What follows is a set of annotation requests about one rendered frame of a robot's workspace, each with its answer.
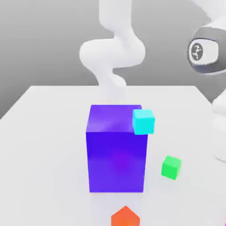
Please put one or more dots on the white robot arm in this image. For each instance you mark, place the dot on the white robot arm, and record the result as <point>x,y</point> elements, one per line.
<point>113,53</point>

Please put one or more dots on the small cyan cube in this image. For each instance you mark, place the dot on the small cyan cube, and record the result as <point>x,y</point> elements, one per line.
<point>143,122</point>

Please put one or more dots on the small green cube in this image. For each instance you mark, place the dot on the small green cube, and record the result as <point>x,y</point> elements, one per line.
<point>171,168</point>

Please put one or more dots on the small orange cube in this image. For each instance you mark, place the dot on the small orange cube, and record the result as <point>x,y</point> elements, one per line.
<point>125,218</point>

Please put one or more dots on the large purple box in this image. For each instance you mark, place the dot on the large purple box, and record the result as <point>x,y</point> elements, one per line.
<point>114,158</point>

